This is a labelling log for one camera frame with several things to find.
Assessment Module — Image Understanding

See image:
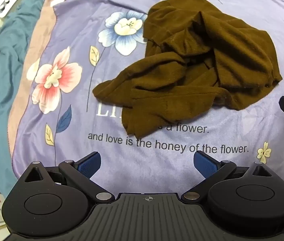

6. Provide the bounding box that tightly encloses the teal quilt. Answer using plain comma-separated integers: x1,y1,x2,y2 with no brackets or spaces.
0,0,57,196

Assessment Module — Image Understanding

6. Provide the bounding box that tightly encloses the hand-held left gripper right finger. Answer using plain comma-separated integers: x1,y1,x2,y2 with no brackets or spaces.
181,151,273,203

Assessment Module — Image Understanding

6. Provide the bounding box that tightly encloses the brown knit sweater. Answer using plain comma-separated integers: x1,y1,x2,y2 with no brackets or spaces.
92,0,283,142

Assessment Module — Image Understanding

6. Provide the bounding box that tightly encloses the purple floral bedsheet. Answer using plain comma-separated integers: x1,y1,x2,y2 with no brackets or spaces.
8,0,284,196

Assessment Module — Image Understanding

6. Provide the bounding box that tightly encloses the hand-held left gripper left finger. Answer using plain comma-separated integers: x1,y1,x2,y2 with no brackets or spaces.
24,152,115,203

